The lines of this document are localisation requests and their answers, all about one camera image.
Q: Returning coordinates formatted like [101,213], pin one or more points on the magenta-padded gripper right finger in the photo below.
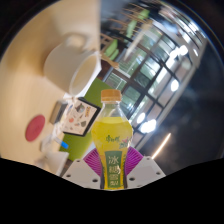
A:
[146,171]

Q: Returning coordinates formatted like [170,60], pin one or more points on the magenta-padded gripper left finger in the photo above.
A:
[80,173]

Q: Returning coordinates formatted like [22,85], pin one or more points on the yellow drink bottle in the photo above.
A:
[111,133]

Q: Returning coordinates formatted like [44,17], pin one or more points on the curved linear ceiling light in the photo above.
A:
[161,145]

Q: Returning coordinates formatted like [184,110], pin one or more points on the small blue-capped bottle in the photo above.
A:
[61,143]

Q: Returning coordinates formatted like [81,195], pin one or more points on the round pendant lamps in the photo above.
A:
[148,126]

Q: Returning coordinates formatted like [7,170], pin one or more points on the black-framed picture stand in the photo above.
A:
[80,116]

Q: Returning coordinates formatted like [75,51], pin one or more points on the flat round red coaster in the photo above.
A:
[35,128]

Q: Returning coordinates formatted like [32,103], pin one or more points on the dark grey flat box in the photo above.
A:
[58,111]

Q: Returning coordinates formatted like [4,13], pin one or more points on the large dark-framed window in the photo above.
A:
[146,90]

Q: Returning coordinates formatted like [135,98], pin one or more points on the white mug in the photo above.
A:
[63,63]

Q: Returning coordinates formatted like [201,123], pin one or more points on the wooden chairs with green seats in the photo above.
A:
[111,48]

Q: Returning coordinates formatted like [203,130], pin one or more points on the light wooden dining table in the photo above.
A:
[136,43]

